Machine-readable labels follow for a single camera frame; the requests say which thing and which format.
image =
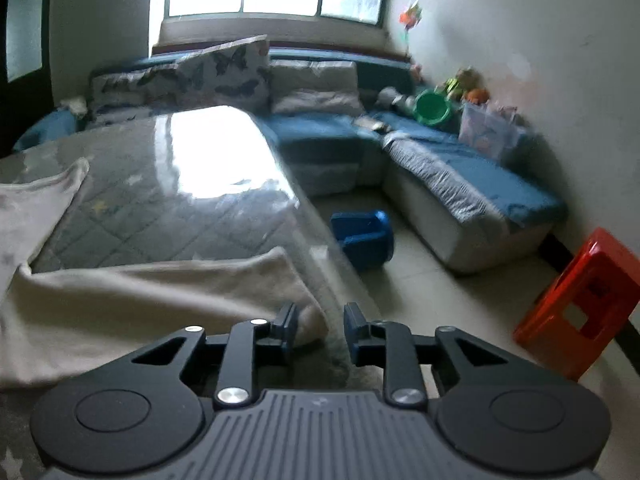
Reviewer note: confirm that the blue sofa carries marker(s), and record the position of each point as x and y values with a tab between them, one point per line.
320	130

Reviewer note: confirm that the grey soft toy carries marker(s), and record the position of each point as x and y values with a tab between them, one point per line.
395	100

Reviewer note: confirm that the green plastic basin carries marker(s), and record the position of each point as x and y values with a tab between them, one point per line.
432	107

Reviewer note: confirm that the clear plastic bag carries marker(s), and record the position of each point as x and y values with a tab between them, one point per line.
487	130

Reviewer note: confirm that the dark wooden door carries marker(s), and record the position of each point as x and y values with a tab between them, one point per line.
25	20

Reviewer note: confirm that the beige cushion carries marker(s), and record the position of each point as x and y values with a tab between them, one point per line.
315	87

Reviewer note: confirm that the small beige cloth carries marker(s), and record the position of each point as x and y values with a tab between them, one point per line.
75	106

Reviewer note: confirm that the beige garment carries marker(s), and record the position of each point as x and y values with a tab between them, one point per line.
150	305

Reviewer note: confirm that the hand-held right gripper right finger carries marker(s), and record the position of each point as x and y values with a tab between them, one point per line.
357	332

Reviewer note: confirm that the red plastic stool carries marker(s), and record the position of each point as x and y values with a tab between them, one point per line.
560	305

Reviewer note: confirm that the green and orange plush toys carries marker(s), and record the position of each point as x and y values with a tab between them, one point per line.
465	85

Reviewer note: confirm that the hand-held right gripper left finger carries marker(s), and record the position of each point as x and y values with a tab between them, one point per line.
287	330

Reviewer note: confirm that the colourful pinwheel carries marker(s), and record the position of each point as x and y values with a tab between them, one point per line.
410	17

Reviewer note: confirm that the blue plastic stool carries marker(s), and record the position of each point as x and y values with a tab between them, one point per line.
365	240

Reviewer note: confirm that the butterfly print cushion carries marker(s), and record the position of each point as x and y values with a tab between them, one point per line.
130	92
225	75

